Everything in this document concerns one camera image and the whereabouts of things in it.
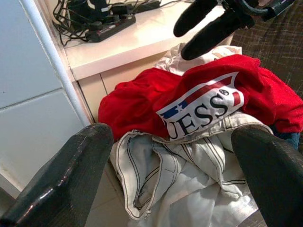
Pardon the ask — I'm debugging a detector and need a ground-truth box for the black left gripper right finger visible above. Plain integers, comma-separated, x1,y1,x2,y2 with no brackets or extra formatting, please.
231,126,303,227

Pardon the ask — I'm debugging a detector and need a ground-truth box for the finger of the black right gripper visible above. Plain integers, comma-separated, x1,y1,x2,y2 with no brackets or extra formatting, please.
180,9,256,61
173,0,228,38

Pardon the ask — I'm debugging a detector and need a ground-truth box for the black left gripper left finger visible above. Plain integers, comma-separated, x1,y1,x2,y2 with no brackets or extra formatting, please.
0,122,114,227

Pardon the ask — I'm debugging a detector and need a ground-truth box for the dark patterned fabric sofa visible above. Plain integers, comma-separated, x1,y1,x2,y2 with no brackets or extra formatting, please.
231,0,303,100

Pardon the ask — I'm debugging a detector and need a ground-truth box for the blue denim garment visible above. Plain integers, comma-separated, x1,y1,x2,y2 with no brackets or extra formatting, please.
269,124,301,151

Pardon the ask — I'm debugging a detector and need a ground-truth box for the beige cloth garment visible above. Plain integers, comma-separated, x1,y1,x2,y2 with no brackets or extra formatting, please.
153,42,243,77

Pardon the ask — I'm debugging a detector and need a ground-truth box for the black slim power strip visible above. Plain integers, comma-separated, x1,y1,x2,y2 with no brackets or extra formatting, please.
127,0,161,13

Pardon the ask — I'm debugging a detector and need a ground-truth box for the white low cabinet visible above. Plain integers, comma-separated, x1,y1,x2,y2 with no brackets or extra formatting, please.
63,0,235,124

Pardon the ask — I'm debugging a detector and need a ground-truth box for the black plug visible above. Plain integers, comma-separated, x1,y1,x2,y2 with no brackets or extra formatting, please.
110,3,134,20

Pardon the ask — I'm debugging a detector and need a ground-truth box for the white denim garment dark stitching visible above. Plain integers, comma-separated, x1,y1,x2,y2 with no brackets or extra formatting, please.
111,111,273,227

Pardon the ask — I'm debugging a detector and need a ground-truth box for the red Guess print t-shirt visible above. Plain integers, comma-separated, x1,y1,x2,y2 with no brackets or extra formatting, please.
98,54,303,142

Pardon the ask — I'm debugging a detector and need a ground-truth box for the black power adapter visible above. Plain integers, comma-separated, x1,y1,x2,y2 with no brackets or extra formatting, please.
68,0,112,22

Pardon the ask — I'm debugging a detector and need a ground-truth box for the white vertical pipe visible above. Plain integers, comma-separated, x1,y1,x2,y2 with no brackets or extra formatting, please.
20,0,92,126

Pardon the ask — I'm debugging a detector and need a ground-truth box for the black tangled cable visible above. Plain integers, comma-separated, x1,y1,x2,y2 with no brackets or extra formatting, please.
52,0,97,46

